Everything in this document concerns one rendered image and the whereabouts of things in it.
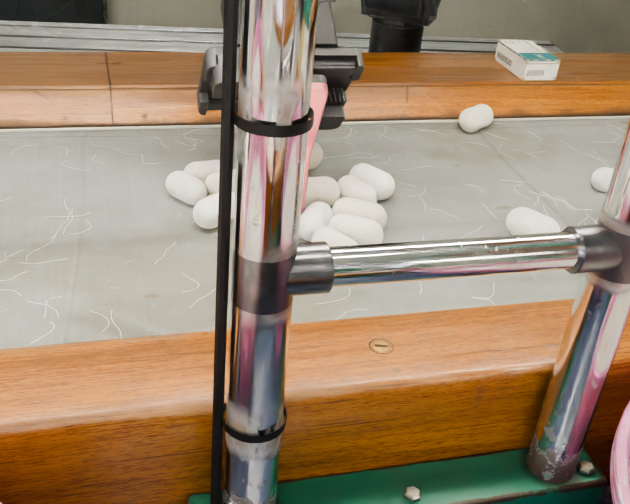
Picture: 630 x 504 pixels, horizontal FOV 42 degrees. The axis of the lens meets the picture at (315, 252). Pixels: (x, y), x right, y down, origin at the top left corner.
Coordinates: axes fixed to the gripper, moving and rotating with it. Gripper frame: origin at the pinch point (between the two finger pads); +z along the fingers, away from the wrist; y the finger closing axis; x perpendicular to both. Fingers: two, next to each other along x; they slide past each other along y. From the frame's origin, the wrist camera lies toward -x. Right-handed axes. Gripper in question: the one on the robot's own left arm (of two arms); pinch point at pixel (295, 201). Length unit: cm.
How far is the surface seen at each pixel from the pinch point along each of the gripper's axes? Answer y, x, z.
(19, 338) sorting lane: -16.4, -4.5, 8.4
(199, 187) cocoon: -5.6, 2.6, -2.3
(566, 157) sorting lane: 25.2, 7.4, -5.5
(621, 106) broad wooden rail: 36.0, 12.5, -12.8
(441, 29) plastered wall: 101, 164, -121
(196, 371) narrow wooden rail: -8.5, -10.8, 12.0
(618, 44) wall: 159, 156, -110
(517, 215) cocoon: 14.2, -1.8, 2.4
